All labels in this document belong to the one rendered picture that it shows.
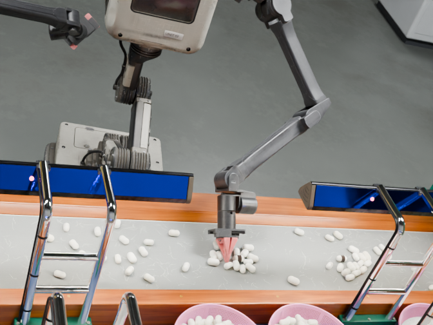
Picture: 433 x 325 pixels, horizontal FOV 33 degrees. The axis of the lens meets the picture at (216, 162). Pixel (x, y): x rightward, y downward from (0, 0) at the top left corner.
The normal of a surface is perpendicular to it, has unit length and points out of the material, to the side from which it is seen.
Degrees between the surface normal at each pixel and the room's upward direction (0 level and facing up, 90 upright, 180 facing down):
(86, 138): 0
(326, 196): 58
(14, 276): 0
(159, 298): 0
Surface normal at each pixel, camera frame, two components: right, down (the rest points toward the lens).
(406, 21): -0.94, -0.11
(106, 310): 0.25, 0.64
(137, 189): 0.36, 0.14
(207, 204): 0.29, -0.77
